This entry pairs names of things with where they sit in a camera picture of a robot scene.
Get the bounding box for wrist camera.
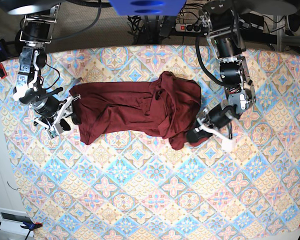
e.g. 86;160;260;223
221;138;236;153
46;128;59;140

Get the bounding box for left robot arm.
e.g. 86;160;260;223
186;0;257;147

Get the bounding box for white wall socket box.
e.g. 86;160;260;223
0;207;32;236

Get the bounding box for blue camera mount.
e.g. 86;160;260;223
109;0;186;16

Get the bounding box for blue orange clamp lower left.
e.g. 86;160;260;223
0;219;43;240

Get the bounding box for dark red t-shirt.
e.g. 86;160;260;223
69;71;202;151

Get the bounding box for black round object top right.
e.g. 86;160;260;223
286;14;300;32

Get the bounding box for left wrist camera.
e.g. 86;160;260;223
221;138;236;153

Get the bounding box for patterned tablecloth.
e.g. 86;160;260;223
0;49;300;240

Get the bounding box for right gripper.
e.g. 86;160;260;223
19;87;82;125

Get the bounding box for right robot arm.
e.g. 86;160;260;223
0;0;81;130

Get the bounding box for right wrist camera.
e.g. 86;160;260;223
46;128;59;140

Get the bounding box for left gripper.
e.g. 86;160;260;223
185;103;240;147

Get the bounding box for white power strip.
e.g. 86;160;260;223
174;23;203;33

